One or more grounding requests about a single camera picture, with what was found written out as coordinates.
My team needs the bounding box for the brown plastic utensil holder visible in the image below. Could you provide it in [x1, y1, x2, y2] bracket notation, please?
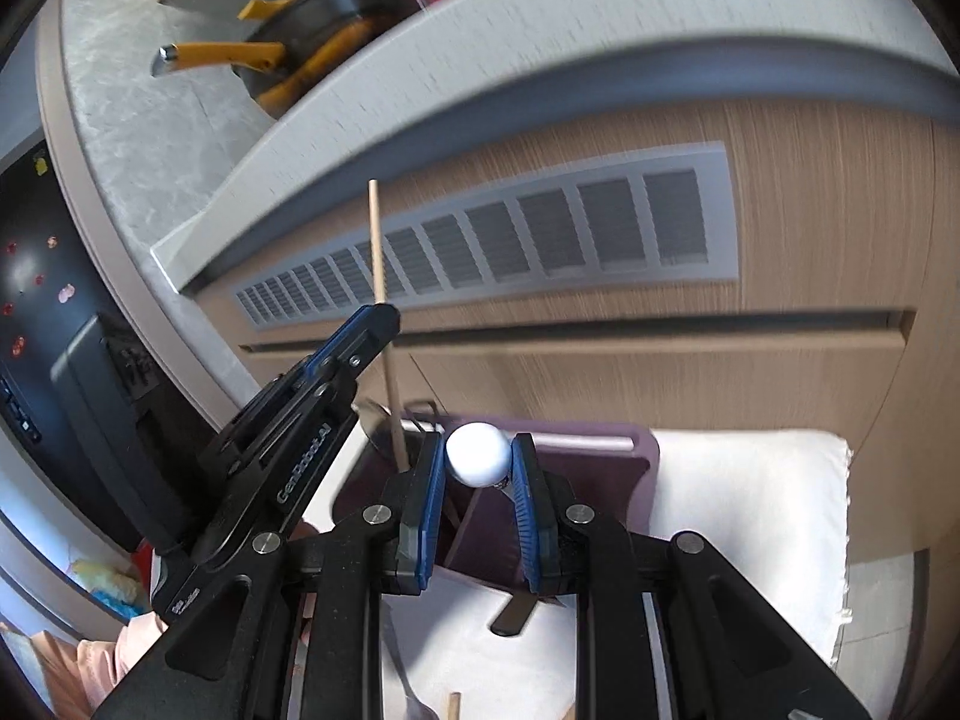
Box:
[334, 416, 662, 605]

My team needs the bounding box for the cream fringed table cloth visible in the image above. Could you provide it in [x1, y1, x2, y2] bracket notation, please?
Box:
[300, 427, 856, 720]

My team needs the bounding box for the long grey vent grille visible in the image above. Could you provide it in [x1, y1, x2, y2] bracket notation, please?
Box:
[235, 141, 740, 332]

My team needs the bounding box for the black pot with yellow handle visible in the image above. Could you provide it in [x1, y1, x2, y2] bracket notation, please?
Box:
[150, 0, 421, 121]

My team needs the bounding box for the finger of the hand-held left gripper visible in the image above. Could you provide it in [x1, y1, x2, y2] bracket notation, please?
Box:
[298, 303, 385, 381]
[313, 304, 404, 407]

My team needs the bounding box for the wooden counter cabinet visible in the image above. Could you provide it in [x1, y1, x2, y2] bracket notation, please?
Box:
[199, 94, 960, 565]

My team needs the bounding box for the metal slotted spoon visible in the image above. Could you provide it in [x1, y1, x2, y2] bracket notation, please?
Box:
[382, 613, 437, 720]

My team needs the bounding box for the black refrigerator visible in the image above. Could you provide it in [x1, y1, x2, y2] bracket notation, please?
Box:
[0, 139, 151, 482]

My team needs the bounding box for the white ball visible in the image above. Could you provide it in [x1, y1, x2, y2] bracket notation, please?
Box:
[445, 422, 520, 515]

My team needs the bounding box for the person's pink clothing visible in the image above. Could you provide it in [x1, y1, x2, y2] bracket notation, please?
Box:
[75, 600, 170, 720]

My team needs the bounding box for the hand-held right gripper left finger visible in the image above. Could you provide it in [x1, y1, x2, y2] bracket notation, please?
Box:
[94, 431, 451, 720]

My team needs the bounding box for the yellow and blue fuzzy item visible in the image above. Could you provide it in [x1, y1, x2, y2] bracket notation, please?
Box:
[70, 555, 145, 617]

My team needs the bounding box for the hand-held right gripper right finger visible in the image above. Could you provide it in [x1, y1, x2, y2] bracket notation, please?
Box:
[510, 433, 871, 720]

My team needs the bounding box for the white kitchen countertop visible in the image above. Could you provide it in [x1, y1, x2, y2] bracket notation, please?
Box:
[150, 0, 960, 298]

